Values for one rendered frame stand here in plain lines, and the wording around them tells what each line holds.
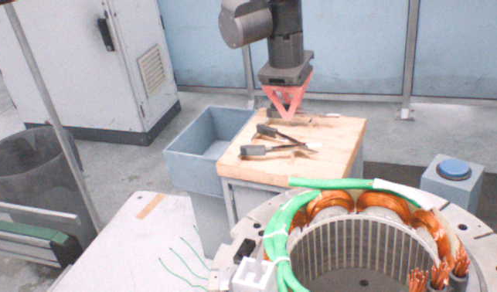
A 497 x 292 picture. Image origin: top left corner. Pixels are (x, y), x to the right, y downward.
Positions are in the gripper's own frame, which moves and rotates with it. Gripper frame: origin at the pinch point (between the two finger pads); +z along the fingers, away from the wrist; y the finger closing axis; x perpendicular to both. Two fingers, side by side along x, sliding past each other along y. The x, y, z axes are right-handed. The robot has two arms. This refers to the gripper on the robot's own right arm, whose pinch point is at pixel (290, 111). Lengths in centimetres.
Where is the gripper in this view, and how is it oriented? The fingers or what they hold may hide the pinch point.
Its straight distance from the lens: 77.5
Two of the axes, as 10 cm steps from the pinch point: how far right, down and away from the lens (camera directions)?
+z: 1.1, 8.3, 5.5
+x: 9.2, 1.2, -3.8
